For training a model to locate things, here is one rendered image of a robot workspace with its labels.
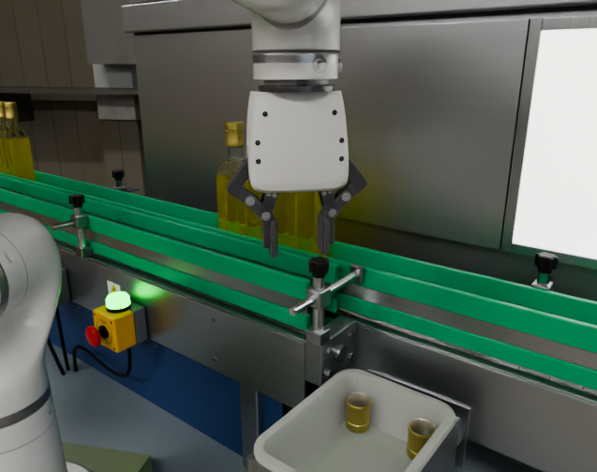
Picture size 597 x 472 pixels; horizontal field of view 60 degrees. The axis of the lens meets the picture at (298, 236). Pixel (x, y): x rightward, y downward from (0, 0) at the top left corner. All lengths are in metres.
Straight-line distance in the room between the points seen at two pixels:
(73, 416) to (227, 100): 0.73
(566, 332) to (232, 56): 0.82
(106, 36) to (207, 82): 2.52
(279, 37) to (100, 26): 3.27
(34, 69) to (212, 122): 3.29
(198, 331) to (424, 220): 0.43
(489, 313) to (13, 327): 0.62
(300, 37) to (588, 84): 0.46
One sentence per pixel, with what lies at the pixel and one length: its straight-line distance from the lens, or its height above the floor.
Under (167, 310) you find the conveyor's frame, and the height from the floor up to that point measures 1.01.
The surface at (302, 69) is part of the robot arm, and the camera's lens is 0.49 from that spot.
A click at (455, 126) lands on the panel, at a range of 0.87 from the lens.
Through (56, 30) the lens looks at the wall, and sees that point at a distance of 4.30.
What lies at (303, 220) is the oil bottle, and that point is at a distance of 0.85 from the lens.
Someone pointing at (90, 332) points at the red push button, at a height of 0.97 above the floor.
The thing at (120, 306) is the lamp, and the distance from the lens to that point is 1.02.
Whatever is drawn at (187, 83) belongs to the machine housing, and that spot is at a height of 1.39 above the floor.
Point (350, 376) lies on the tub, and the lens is 0.77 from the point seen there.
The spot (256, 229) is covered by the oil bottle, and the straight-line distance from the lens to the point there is 0.93.
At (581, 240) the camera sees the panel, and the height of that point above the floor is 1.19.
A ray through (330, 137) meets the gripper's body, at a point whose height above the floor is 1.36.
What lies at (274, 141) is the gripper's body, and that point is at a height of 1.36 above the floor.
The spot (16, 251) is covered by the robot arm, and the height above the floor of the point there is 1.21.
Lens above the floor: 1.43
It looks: 18 degrees down
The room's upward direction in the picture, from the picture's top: straight up
